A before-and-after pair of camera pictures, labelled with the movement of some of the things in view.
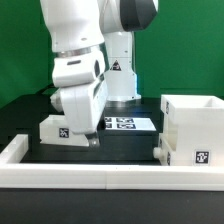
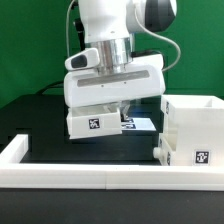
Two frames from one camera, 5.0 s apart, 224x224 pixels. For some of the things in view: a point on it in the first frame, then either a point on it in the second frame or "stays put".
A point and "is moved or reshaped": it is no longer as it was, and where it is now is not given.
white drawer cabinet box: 196,123 stays put
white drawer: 53,130 is moved or reshaped
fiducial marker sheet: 128,124 stays put
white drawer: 164,152 stays put
